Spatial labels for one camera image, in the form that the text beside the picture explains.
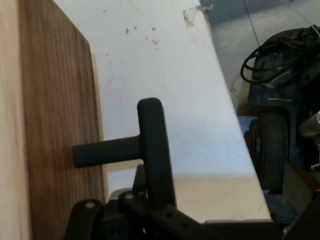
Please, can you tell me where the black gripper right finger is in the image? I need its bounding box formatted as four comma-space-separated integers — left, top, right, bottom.
282, 161, 320, 240

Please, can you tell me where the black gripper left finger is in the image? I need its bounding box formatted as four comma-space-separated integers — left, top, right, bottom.
62, 164, 221, 240

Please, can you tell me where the black bar door handle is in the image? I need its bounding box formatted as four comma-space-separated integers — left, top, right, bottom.
72, 97, 177, 209

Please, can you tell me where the black rubber wheel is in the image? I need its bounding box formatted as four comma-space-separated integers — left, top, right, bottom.
249, 111, 290, 194

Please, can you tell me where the black wheeled cart body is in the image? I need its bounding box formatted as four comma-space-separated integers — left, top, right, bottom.
239, 24, 320, 176

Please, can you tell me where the black cable loop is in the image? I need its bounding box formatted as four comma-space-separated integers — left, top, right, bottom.
240, 37, 305, 84

